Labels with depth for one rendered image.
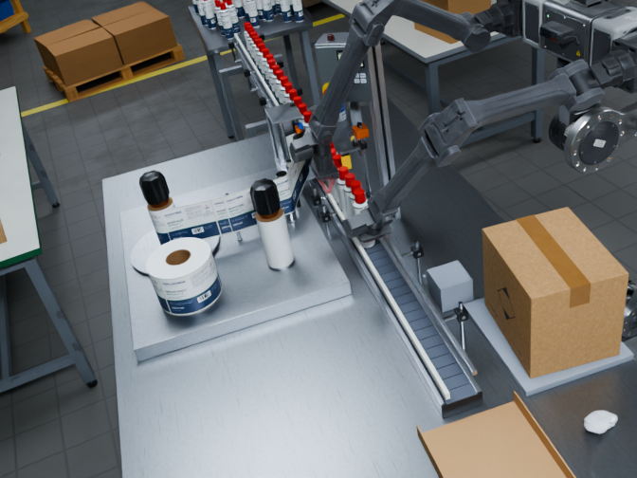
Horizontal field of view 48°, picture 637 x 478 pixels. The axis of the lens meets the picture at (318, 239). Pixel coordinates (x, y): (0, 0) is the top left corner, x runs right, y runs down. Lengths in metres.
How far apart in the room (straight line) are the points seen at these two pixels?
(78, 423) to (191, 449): 1.48
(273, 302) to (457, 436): 0.70
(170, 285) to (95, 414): 1.30
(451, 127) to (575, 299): 0.49
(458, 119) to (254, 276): 0.92
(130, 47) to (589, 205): 4.11
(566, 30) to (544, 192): 2.08
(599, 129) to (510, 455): 0.99
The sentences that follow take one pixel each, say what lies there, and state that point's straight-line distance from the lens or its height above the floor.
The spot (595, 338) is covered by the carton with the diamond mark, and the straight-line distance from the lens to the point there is 1.91.
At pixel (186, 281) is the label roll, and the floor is 1.00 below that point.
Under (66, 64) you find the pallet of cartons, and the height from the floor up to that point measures 0.30.
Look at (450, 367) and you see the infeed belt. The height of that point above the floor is 0.88.
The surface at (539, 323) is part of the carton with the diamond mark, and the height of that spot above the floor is 1.03.
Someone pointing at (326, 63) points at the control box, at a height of 1.42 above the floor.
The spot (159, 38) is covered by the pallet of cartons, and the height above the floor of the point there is 0.25.
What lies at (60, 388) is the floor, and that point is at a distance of 3.56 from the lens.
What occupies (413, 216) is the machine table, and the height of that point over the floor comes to 0.83.
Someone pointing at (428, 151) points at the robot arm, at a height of 1.39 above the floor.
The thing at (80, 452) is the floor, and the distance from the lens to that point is 3.24.
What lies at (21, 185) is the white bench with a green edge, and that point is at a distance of 3.49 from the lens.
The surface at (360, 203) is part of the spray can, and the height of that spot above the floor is 1.05.
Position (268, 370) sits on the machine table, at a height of 0.83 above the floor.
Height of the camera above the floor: 2.27
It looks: 36 degrees down
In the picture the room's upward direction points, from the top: 12 degrees counter-clockwise
